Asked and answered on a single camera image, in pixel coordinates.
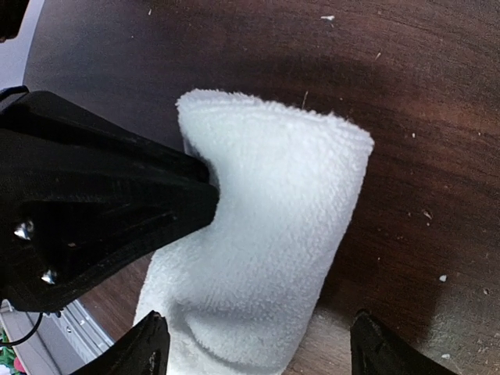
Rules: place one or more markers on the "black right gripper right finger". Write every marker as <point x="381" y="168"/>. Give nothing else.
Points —
<point x="378" y="350"/>

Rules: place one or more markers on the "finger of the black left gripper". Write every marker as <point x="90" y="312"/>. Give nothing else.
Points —
<point x="54" y="252"/>
<point x="50" y="142"/>

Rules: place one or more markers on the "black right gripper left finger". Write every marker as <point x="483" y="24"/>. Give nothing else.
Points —
<point x="144" y="349"/>

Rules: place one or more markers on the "white towel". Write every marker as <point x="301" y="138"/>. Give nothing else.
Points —
<point x="238" y="294"/>

